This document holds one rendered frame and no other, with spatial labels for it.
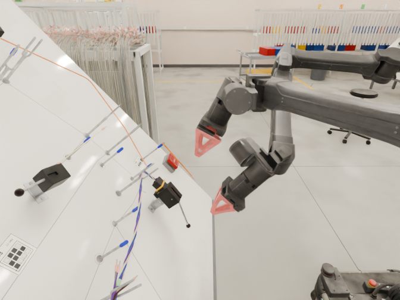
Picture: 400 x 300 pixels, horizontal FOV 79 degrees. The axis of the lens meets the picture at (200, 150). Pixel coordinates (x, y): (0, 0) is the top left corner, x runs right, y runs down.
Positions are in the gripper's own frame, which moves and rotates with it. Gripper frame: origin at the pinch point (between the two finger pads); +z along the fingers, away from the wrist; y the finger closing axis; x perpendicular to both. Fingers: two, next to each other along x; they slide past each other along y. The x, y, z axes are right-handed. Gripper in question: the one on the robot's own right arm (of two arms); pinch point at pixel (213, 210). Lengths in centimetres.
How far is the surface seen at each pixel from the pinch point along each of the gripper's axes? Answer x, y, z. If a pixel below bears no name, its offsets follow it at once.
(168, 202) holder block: -11.1, 1.3, 7.1
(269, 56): 7, -398, -75
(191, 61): -149, -813, 69
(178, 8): -277, -781, -24
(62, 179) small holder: -32.4, 23.7, 2.8
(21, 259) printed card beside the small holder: -27.5, 33.6, 11.0
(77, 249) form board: -21.7, 25.7, 12.0
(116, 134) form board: -36.7, -12.0, 8.9
